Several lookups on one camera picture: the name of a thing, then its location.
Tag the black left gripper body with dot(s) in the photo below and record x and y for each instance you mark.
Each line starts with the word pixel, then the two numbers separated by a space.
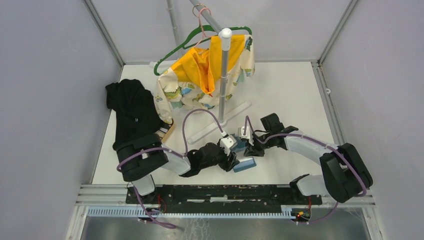
pixel 221 159

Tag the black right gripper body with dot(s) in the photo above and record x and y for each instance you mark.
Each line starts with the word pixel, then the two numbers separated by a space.
pixel 258 147

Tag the yellow box of cards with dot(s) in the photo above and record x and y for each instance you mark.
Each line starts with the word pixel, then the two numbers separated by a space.
pixel 165 130

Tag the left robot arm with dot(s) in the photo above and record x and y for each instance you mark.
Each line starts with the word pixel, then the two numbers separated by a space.
pixel 140 157

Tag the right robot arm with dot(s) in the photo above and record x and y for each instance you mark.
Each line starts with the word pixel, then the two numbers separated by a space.
pixel 343 176

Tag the yellow dinosaur print shirt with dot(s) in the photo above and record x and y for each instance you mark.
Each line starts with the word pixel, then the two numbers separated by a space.
pixel 193 81

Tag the black garment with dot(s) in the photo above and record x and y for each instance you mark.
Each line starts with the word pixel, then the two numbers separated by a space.
pixel 135 110

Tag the white clothes rack stand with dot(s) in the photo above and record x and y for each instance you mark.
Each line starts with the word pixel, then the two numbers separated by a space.
pixel 225 35

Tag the pink clothes hanger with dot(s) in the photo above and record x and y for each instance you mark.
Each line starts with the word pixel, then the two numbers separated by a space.
pixel 203 34

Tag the green clothes hanger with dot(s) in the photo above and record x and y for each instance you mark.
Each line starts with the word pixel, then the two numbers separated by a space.
pixel 184 45

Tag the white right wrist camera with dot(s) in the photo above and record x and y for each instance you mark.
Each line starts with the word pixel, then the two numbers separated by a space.
pixel 245 134

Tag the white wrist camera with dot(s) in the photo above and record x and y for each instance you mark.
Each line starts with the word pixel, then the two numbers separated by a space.
pixel 245 134
pixel 227 143

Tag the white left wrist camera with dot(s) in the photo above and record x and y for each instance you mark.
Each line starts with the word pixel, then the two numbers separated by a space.
pixel 227 143

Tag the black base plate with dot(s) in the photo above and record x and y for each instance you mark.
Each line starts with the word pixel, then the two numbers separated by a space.
pixel 227 199

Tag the white slotted cable duct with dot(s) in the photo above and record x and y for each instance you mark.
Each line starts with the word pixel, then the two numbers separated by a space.
pixel 138 212

